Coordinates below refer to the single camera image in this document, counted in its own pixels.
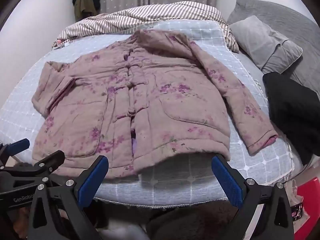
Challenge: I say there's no olive hanging garment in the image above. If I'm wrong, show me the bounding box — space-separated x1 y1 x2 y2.
74 0 98 22

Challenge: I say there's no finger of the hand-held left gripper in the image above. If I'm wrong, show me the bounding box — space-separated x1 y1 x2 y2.
0 138 30 167
0 150 65 182

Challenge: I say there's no grey pillow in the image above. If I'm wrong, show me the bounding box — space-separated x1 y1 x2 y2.
229 15 303 74

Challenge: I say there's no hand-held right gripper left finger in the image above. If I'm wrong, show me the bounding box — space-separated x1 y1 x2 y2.
27 155 109 240

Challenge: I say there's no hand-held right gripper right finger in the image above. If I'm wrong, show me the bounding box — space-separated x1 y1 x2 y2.
211 154 294 240

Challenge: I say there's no striped quilt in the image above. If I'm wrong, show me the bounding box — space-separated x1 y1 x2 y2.
51 1 239 53

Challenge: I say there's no dark fuzzy clothing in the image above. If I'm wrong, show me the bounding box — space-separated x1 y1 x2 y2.
95 199 242 240

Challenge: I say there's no blue checked bedspread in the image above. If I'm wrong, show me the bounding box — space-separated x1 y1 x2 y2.
0 20 297 207

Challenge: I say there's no floral padded jacket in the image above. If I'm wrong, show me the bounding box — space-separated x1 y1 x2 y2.
31 29 278 179

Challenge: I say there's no black floral cloth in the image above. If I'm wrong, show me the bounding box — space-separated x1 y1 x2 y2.
290 202 304 221

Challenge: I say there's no grey quilted headboard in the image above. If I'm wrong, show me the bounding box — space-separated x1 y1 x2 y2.
226 0 320 98

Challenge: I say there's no red plastic stool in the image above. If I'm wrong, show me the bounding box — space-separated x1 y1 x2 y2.
291 176 320 240

